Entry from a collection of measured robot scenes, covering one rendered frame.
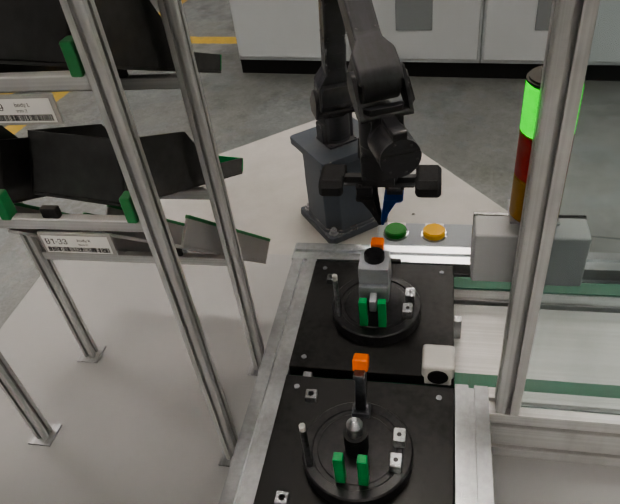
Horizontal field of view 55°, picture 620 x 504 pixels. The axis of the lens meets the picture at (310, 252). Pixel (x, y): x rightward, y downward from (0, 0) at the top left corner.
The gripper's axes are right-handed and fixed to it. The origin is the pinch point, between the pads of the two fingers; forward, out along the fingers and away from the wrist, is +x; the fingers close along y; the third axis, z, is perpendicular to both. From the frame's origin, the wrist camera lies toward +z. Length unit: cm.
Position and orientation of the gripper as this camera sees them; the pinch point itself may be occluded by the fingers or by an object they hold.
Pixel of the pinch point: (380, 206)
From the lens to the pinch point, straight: 97.1
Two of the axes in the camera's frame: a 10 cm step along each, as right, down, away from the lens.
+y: -9.8, -0.3, 2.0
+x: 1.1, 7.5, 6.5
